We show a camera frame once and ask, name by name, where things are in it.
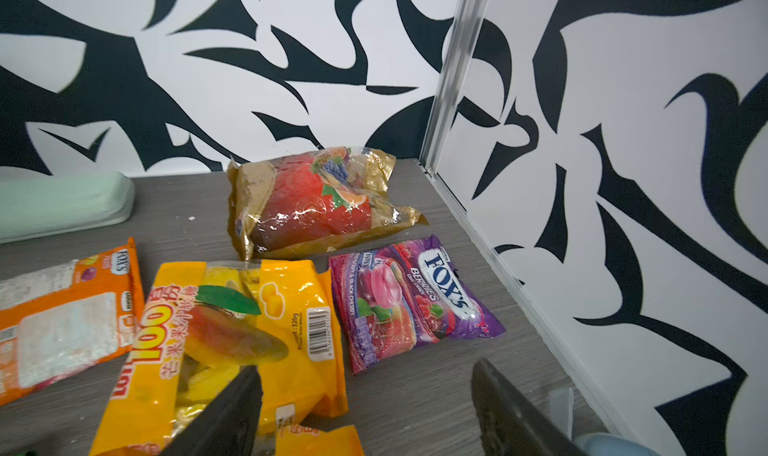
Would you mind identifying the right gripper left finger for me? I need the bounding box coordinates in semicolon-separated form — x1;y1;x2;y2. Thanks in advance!
161;366;263;456

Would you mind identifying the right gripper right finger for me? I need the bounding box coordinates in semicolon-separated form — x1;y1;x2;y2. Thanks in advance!
471;358;583;456

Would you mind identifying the yellow snack bag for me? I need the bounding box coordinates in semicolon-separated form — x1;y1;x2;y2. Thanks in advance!
275;425;364;456
91;260;349;455

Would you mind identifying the purple pink candy bag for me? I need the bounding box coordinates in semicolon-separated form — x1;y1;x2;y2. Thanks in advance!
329;235;506;375

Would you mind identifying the orange Fox's candy bag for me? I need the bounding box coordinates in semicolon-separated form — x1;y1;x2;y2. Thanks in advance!
1;240;145;404

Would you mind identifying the gold red fruit snack bag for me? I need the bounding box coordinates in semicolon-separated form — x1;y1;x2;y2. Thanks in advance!
227;146;426;261

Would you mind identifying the light blue case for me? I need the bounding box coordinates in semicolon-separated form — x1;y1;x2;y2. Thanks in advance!
573;433;660;456

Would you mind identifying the mint green case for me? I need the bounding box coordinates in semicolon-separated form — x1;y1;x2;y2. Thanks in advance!
1;172;136;244

